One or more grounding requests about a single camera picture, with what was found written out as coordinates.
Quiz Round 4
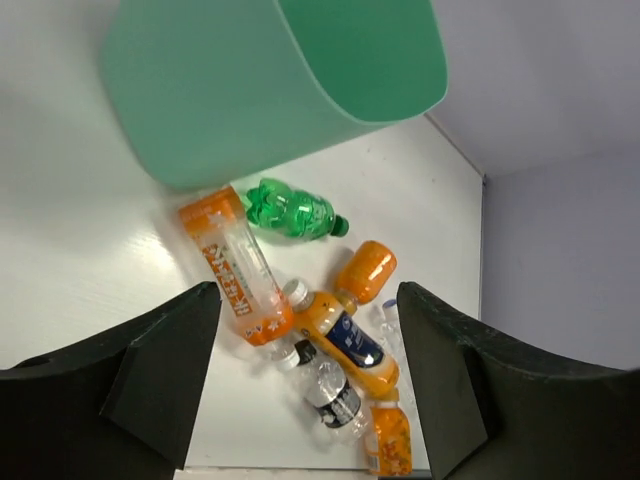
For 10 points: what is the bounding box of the clear empty water bottle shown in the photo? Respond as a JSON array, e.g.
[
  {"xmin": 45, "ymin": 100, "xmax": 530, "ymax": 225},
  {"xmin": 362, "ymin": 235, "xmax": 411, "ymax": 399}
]
[{"xmin": 372, "ymin": 299, "xmax": 405, "ymax": 359}]

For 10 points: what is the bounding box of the green plastic soda bottle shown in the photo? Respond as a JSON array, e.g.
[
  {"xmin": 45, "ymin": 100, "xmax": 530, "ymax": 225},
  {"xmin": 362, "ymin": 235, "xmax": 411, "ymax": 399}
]
[{"xmin": 241, "ymin": 178, "xmax": 350, "ymax": 241}]

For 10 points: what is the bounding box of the orange bottle with blue label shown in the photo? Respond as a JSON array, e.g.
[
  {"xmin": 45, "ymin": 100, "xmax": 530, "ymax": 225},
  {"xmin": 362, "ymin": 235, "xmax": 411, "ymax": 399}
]
[{"xmin": 282, "ymin": 279, "xmax": 399, "ymax": 399}]

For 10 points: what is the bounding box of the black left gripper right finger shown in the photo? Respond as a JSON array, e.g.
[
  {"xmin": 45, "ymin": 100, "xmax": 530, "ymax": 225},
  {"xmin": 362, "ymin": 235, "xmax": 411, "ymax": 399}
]
[{"xmin": 397, "ymin": 282, "xmax": 639, "ymax": 479}]

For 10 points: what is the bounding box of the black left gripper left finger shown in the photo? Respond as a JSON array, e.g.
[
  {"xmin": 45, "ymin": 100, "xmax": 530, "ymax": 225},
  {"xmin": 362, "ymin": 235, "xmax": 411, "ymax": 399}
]
[{"xmin": 1, "ymin": 282, "xmax": 221, "ymax": 479}]

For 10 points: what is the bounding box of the tall clear orange-label bottle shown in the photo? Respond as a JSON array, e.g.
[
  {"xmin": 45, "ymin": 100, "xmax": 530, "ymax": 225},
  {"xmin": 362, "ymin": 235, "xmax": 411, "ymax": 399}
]
[{"xmin": 178, "ymin": 186, "xmax": 295, "ymax": 361}]

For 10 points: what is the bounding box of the green plastic bin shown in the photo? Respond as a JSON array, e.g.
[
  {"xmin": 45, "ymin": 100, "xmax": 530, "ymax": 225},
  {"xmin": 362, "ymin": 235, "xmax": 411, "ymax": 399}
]
[{"xmin": 100, "ymin": 0, "xmax": 448, "ymax": 189}]

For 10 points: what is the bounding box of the clear bottle with black label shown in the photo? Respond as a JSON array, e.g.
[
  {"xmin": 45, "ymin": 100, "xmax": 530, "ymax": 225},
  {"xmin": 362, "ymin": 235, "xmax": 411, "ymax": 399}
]
[{"xmin": 294, "ymin": 340, "xmax": 369, "ymax": 444}]

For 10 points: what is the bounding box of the small orange pulp bottle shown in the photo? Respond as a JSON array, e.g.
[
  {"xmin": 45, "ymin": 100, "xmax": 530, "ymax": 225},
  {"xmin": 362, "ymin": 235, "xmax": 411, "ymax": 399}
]
[{"xmin": 364, "ymin": 388, "xmax": 413, "ymax": 476}]

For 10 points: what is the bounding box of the round orange juice bottle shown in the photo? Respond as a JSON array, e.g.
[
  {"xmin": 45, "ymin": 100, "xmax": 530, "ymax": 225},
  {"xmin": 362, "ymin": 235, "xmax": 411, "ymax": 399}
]
[{"xmin": 333, "ymin": 240, "xmax": 397, "ymax": 315}]

